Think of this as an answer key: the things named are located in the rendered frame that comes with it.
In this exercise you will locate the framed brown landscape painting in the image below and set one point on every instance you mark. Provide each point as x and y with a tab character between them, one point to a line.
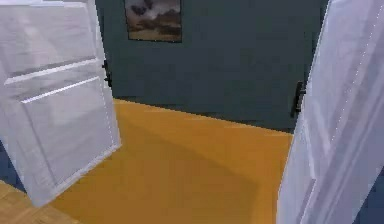
154	20

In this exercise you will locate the white panelled room door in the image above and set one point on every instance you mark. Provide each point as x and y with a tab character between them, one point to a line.
56	110

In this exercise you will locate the white plain room door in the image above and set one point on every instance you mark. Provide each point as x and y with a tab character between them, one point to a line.
336	133

